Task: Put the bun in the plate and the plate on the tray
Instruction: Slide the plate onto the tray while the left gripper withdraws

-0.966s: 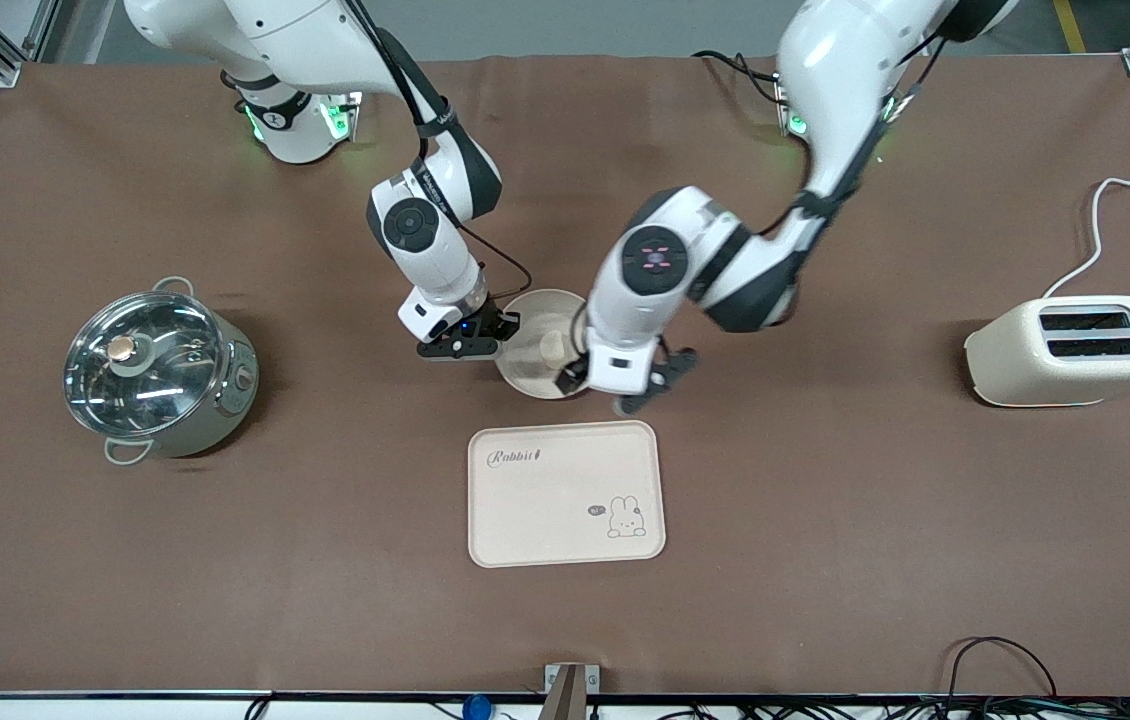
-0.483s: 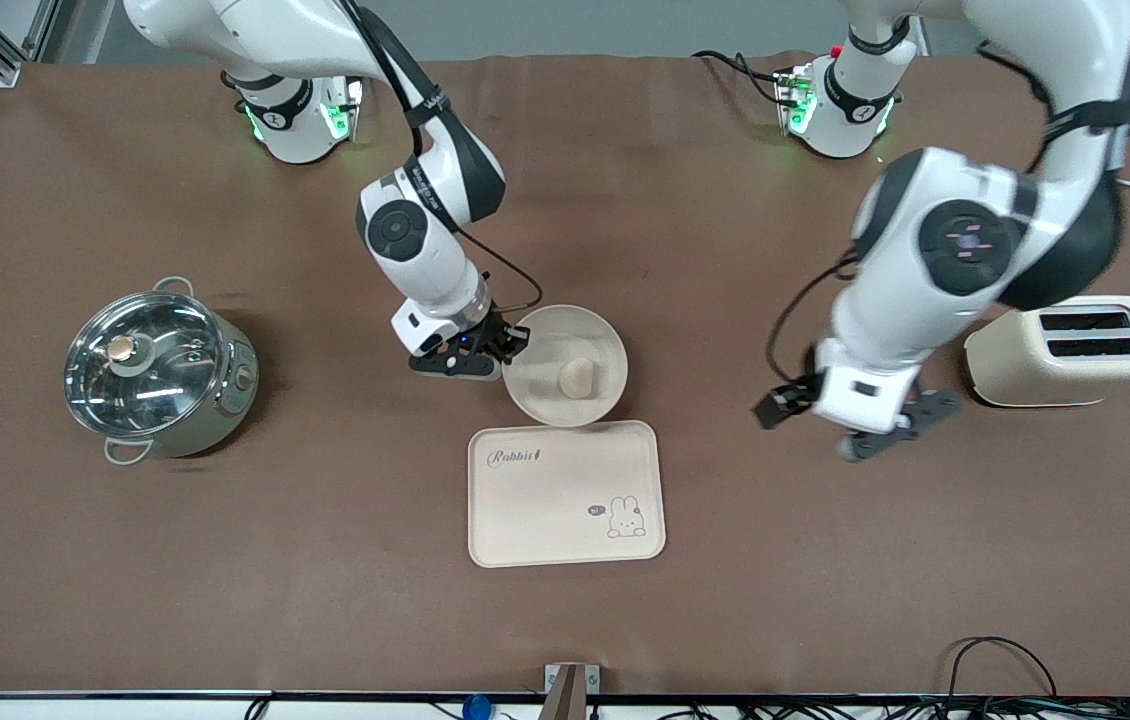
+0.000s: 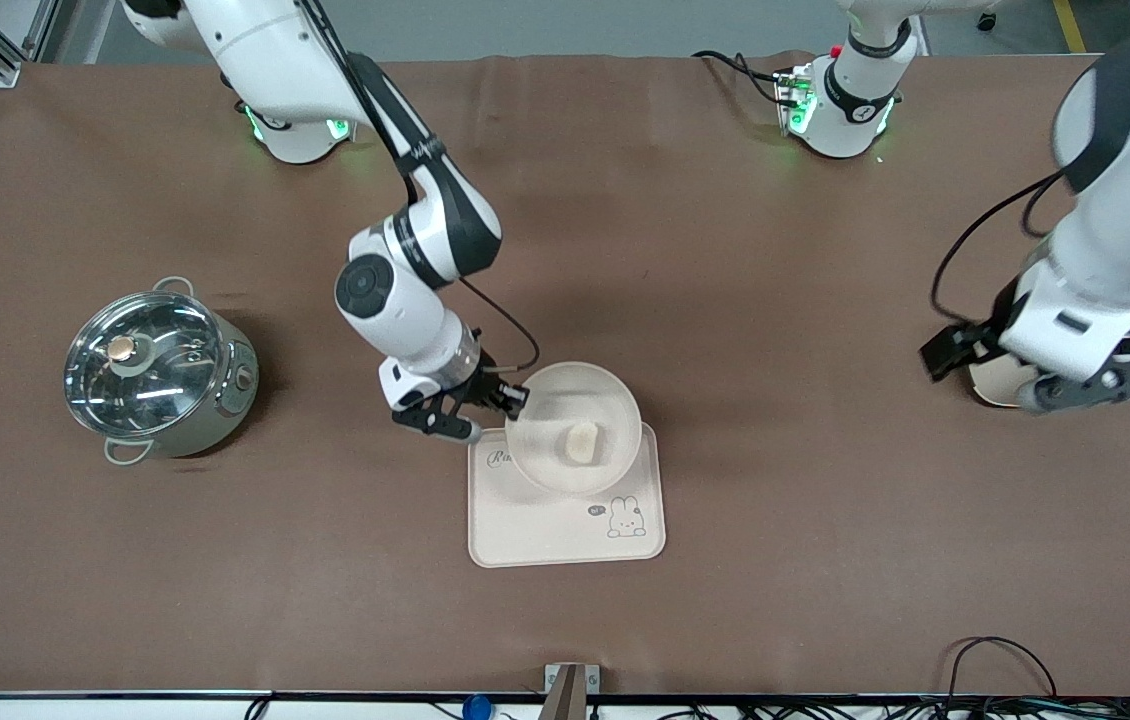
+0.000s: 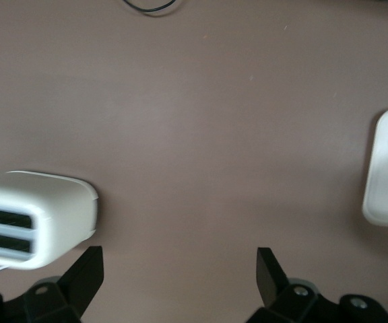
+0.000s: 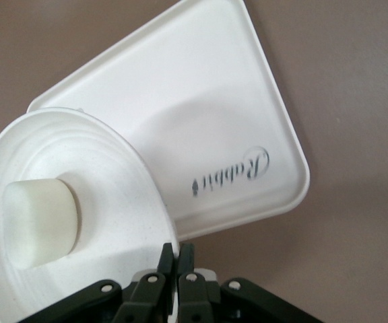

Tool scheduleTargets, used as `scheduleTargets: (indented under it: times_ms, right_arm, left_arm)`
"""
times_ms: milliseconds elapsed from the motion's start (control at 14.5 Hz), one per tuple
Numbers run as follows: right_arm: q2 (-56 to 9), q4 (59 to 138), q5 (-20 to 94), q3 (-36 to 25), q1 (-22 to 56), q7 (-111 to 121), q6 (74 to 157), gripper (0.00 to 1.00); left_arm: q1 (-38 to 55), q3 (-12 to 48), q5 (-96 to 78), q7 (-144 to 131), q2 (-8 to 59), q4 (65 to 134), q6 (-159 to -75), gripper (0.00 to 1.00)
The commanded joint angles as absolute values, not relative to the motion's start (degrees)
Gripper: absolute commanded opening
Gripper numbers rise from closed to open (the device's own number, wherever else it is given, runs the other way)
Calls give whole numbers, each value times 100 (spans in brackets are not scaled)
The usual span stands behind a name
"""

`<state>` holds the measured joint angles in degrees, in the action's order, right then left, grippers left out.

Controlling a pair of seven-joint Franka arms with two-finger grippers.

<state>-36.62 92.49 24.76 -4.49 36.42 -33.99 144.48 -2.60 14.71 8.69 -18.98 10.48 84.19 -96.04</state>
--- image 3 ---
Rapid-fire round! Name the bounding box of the round cream plate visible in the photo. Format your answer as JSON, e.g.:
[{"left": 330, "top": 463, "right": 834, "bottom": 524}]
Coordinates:
[{"left": 505, "top": 362, "right": 643, "bottom": 496}]

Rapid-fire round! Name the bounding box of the cream rabbit print tray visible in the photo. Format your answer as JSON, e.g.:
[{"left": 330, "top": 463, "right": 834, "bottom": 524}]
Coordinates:
[{"left": 467, "top": 422, "right": 667, "bottom": 569}]

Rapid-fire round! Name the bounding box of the cream two-slot toaster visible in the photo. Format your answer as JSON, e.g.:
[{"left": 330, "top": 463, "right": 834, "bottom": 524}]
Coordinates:
[{"left": 968, "top": 305, "right": 1130, "bottom": 409}]

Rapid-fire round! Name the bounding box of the pale green electric pot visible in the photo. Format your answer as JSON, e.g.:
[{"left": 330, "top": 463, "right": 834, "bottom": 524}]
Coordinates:
[{"left": 63, "top": 277, "right": 261, "bottom": 466}]

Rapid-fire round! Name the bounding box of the brown table cloth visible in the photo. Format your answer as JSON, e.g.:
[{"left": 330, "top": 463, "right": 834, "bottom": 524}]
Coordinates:
[{"left": 0, "top": 50, "right": 1130, "bottom": 697}]

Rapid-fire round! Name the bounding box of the glass pot lid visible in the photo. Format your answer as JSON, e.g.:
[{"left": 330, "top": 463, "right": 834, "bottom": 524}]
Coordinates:
[{"left": 63, "top": 290, "right": 226, "bottom": 437}]

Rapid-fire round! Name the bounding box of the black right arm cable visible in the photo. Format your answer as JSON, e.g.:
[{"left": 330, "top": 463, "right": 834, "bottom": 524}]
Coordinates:
[{"left": 300, "top": 0, "right": 542, "bottom": 377}]

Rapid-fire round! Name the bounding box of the grey metal bracket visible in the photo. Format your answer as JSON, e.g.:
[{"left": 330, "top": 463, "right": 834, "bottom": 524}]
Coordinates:
[{"left": 544, "top": 663, "right": 601, "bottom": 720}]

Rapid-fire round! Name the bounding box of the black cable bundle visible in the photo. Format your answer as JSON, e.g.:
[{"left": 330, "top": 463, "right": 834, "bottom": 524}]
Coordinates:
[{"left": 625, "top": 636, "right": 1130, "bottom": 720}]

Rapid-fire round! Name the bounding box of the black left base cable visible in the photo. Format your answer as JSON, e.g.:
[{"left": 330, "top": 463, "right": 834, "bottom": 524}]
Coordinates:
[{"left": 693, "top": 50, "right": 790, "bottom": 107}]

